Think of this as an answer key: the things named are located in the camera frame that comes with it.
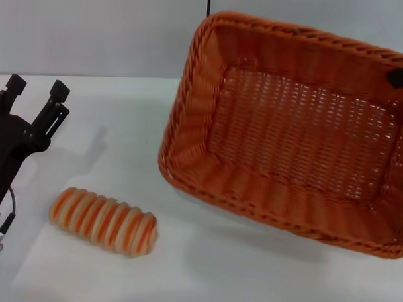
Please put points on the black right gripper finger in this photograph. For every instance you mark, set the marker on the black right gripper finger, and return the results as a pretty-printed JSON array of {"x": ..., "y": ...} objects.
[{"x": 401, "y": 78}]

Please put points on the black vertical wall strip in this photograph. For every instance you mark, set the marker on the black vertical wall strip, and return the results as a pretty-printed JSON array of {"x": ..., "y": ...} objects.
[{"x": 208, "y": 2}]

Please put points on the orange woven plastic basket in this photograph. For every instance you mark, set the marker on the orange woven plastic basket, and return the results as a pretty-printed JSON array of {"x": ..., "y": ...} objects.
[{"x": 298, "y": 134}]

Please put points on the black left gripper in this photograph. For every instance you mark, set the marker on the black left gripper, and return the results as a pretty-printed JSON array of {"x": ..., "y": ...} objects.
[{"x": 6, "y": 151}]

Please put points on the orange white striped bread roll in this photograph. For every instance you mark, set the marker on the orange white striped bread roll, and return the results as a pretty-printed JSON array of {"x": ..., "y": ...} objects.
[{"x": 103, "y": 220}]

